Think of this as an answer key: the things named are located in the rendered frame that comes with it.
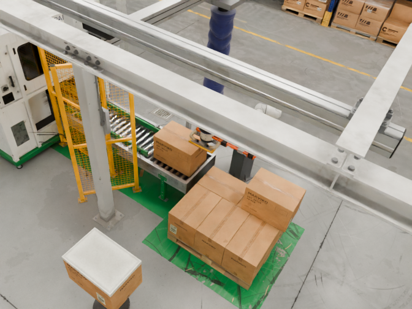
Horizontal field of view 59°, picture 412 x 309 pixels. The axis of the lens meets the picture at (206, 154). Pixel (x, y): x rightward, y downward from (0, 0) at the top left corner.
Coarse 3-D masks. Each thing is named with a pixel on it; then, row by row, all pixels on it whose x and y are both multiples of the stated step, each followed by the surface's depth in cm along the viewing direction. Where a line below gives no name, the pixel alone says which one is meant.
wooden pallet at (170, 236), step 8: (168, 232) 465; (176, 240) 465; (184, 248) 465; (192, 248) 465; (272, 248) 463; (200, 256) 458; (208, 264) 452; (216, 264) 452; (224, 272) 445; (232, 280) 440; (240, 280) 430; (248, 288) 431
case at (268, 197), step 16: (256, 176) 438; (272, 176) 440; (256, 192) 420; (272, 192) 422; (288, 192) 424; (304, 192) 427; (256, 208) 436; (272, 208) 420; (288, 208) 407; (272, 224) 436; (288, 224) 427
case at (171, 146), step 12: (156, 132) 477; (168, 132) 479; (180, 132) 482; (156, 144) 480; (168, 144) 466; (180, 144) 465; (192, 144) 467; (156, 156) 496; (168, 156) 481; (180, 156) 466; (192, 156) 457; (204, 156) 494; (180, 168) 480; (192, 168) 475
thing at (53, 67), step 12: (60, 96) 385; (132, 96) 413; (60, 108) 394; (132, 108) 424; (132, 120) 436; (132, 132) 449; (72, 144) 438; (84, 144) 441; (132, 144) 463; (72, 156) 445; (84, 156) 455; (84, 192) 499
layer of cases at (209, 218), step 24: (216, 168) 497; (192, 192) 463; (216, 192) 467; (240, 192) 471; (192, 216) 436; (216, 216) 439; (240, 216) 443; (192, 240) 443; (216, 240) 416; (240, 240) 418; (264, 240) 421; (240, 264) 411
